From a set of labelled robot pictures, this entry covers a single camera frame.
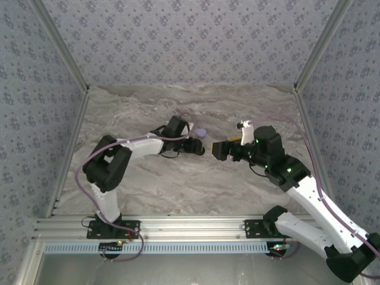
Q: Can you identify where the small black electronics board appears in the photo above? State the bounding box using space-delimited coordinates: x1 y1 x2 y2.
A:
268 242 291 257
99 241 125 254

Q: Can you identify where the aluminium table side rail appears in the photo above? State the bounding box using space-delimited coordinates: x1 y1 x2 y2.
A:
44 88 91 219
293 87 341 217

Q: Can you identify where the aluminium mounting rail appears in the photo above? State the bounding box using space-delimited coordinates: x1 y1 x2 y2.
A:
33 215 356 242

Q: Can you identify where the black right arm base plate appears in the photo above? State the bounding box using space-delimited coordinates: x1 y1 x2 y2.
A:
244 218 297 240

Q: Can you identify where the pale slotted cable duct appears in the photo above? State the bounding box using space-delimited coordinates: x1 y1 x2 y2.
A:
43 240 299 255

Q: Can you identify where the aluminium frame post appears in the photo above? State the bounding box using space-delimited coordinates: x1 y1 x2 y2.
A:
28 0 91 93
292 0 356 93

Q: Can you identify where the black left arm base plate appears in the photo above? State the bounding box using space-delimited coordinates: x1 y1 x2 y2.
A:
86 219 141 240

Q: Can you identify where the aluminium lower frame bar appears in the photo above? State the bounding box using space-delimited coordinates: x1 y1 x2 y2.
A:
13 242 45 285

